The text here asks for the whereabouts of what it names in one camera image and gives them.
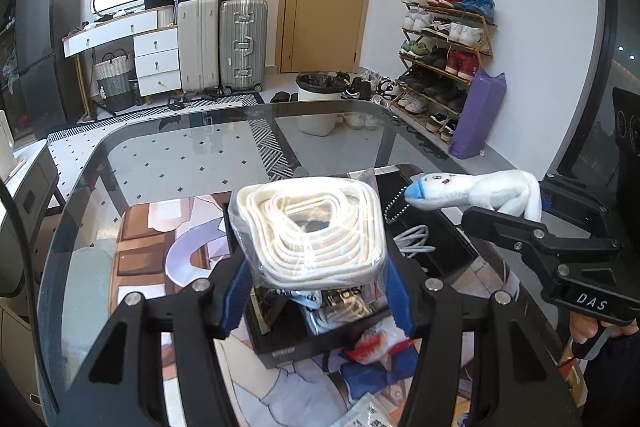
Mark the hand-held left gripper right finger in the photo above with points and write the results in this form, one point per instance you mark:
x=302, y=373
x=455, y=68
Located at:
x=400, y=302

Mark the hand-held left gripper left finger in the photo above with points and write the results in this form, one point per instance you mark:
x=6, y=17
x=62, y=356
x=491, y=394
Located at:
x=232, y=302

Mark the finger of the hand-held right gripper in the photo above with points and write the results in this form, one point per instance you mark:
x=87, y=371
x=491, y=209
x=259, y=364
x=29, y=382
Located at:
x=570, y=197
x=500, y=222

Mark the white plush toy blue snout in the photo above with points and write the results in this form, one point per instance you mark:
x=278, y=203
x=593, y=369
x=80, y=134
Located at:
x=480, y=192

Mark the red and white packet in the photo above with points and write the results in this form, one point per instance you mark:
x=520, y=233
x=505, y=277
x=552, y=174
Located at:
x=372, y=347

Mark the black cardboard box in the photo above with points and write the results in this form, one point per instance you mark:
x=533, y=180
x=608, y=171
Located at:
x=285, y=349

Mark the zip bag white laces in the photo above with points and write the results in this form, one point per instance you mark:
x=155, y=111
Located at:
x=310, y=257

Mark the person's right hand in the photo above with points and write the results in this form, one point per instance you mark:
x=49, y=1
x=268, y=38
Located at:
x=582, y=329

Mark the printed desk mat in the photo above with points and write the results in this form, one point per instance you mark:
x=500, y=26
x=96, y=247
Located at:
x=165, y=257

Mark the purple bag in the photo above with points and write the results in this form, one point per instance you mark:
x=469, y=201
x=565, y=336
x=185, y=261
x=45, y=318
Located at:
x=475, y=117

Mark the wooden shoe rack with shoes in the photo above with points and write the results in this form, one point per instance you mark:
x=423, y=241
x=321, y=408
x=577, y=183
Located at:
x=440, y=57

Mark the cluster of loose shoes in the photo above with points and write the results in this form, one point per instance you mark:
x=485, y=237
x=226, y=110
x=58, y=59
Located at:
x=370, y=84

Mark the white trash bin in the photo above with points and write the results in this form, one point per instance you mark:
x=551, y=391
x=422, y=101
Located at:
x=320, y=107

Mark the black slippers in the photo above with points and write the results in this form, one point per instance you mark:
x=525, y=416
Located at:
x=284, y=97

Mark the grey white side cabinet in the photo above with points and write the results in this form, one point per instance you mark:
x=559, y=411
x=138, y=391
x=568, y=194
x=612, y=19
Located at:
x=25, y=197

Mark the woven basket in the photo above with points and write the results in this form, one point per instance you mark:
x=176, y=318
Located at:
x=114, y=82

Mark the silver suitcase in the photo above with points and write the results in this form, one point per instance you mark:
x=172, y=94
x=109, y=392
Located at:
x=242, y=47

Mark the white dresser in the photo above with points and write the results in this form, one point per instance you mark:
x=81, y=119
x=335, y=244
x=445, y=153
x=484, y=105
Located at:
x=155, y=57

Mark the white suitcase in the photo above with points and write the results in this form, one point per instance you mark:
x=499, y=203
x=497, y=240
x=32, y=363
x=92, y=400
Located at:
x=197, y=47

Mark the white appliance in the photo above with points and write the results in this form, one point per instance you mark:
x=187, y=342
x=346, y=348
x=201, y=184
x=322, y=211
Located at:
x=5, y=147

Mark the black refrigerator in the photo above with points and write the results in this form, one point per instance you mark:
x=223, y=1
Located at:
x=45, y=32

